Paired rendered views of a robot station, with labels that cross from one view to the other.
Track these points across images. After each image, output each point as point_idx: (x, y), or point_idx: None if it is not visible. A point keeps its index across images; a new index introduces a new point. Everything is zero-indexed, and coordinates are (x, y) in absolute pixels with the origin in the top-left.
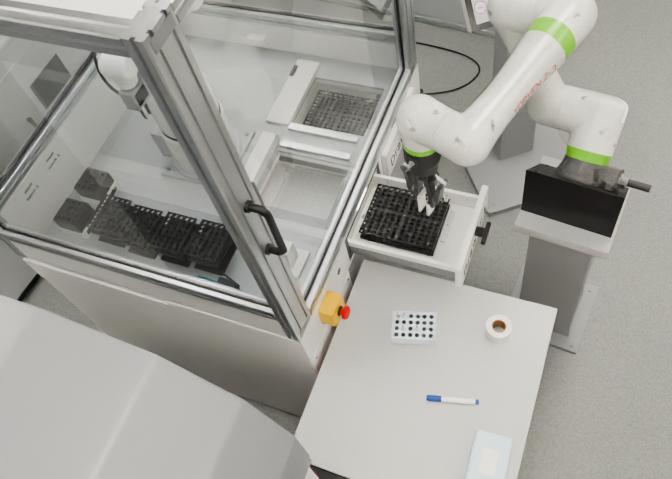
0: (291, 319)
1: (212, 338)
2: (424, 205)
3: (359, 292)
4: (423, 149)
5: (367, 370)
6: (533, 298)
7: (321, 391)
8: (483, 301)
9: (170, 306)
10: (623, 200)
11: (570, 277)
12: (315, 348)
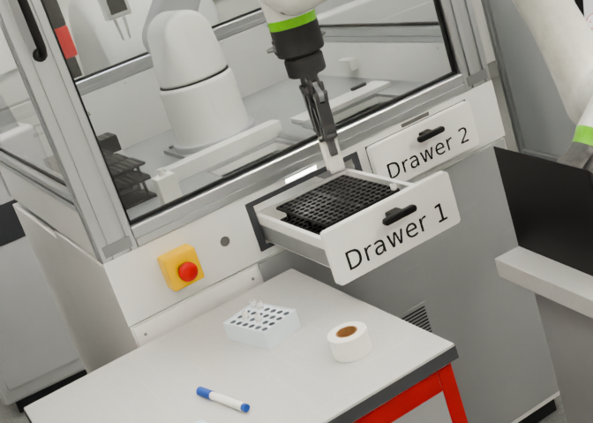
0: (83, 205)
1: (96, 318)
2: None
3: (252, 293)
4: (274, 17)
5: (177, 357)
6: None
7: (116, 365)
8: (371, 321)
9: (58, 242)
10: (589, 176)
11: None
12: (144, 315)
